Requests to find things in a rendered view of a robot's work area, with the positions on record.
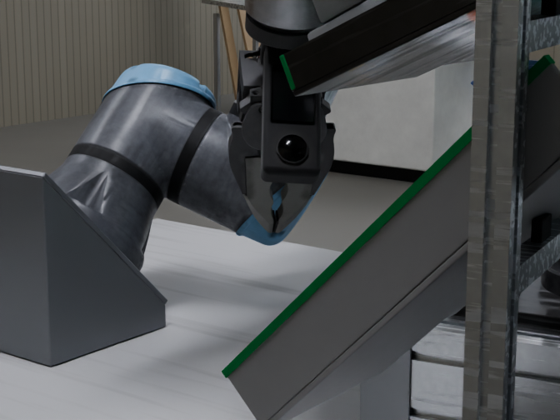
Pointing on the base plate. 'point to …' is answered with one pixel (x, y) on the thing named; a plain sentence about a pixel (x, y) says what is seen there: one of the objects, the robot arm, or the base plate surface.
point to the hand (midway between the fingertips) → (275, 225)
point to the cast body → (338, 12)
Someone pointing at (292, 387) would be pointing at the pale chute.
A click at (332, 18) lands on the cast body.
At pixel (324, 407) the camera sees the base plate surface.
